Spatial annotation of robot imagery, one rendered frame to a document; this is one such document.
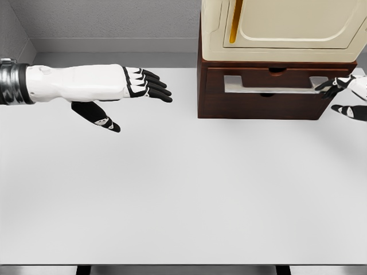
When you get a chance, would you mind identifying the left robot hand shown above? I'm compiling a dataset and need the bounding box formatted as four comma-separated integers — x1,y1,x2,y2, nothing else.
61,64,173,133

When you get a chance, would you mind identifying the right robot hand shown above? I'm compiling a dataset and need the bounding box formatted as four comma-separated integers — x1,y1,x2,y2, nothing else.
314,73,367,123

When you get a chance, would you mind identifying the plain brown wooden drawer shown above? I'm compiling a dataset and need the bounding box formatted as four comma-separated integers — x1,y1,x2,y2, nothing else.
206,92,331,115

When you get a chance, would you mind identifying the brown wooden cabinet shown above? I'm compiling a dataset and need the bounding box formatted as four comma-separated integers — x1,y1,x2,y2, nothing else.
197,46,358,121

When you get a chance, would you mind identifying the brown drawer with silver handle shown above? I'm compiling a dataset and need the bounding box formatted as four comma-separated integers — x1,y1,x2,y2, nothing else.
205,66,350,94

